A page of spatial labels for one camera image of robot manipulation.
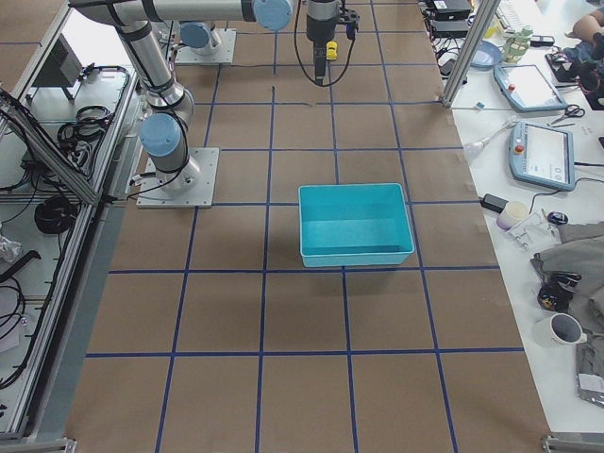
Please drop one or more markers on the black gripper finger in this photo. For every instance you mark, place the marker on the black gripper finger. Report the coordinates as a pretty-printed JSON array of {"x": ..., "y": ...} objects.
[{"x": 319, "y": 63}]

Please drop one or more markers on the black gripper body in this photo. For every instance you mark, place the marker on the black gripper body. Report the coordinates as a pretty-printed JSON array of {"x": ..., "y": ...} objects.
[{"x": 317, "y": 27}]

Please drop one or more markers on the yellow toy beetle car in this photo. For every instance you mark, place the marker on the yellow toy beetle car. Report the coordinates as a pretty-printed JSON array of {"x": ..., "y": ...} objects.
[{"x": 331, "y": 51}]

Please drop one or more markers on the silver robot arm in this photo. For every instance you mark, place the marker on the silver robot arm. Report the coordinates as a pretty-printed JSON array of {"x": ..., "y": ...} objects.
[
  {"x": 164, "y": 133},
  {"x": 198, "y": 35}
]

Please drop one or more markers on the blue plate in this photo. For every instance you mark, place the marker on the blue plate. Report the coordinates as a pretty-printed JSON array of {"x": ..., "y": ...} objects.
[{"x": 487, "y": 56}]

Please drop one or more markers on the teal plastic bin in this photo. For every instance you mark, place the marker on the teal plastic bin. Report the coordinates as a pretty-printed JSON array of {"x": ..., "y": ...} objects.
[{"x": 353, "y": 225}]

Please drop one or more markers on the upper teach pendant tablet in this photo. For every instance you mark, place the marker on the upper teach pendant tablet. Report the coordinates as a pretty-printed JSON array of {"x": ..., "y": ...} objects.
[{"x": 527, "y": 89}]

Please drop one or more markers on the teach pendant tablet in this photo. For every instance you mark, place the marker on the teach pendant tablet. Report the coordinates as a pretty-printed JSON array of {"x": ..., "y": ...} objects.
[
  {"x": 542, "y": 155},
  {"x": 527, "y": 89}
]

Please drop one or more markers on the black power adapter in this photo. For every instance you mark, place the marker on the black power adapter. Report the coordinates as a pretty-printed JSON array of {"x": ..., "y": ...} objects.
[{"x": 493, "y": 203}]

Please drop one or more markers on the lower teach pendant tablet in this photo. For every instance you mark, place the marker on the lower teach pendant tablet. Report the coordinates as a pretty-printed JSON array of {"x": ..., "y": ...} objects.
[{"x": 542, "y": 155}]

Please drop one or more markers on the black scissors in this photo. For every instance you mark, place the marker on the black scissors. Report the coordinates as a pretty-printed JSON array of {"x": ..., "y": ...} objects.
[{"x": 571, "y": 111}]

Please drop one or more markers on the grey cloth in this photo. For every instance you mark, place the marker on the grey cloth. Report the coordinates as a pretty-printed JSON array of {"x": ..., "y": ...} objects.
[{"x": 572, "y": 275}]

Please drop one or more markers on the white mug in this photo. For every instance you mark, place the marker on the white mug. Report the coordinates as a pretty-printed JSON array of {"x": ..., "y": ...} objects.
[{"x": 558, "y": 329}]

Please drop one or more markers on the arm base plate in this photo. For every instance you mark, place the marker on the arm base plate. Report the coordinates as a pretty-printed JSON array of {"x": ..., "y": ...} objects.
[
  {"x": 193, "y": 187},
  {"x": 218, "y": 51}
]

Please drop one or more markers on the aluminium frame post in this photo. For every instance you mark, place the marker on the aluminium frame post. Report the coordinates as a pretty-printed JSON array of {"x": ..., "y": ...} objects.
[{"x": 485, "y": 13}]

